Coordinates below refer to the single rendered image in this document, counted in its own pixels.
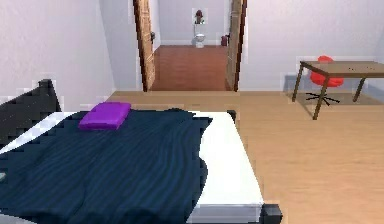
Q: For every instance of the black bed with white mattress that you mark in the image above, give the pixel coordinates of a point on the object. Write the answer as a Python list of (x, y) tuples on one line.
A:
[(230, 166)]

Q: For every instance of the red swivel chair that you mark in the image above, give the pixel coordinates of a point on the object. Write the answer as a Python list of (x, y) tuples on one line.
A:
[(321, 79)]

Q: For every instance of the brown wooden room door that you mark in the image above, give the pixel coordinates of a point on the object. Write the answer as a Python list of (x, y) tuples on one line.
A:
[(145, 46), (234, 46)]

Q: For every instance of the white toilet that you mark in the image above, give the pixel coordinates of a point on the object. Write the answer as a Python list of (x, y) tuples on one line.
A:
[(199, 37)]

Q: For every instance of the dark red bin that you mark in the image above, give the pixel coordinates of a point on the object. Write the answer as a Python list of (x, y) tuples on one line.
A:
[(223, 41)]

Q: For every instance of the dark blue blanket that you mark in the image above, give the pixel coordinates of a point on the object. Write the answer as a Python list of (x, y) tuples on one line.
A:
[(126, 166)]

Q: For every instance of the purple pillow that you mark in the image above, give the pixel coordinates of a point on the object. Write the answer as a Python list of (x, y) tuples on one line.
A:
[(105, 115)]

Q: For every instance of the dark red house plant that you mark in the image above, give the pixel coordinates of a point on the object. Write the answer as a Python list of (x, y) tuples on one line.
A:
[(199, 16)]

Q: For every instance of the brown wooden table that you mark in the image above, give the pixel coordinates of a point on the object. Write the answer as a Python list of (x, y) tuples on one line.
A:
[(346, 68)]

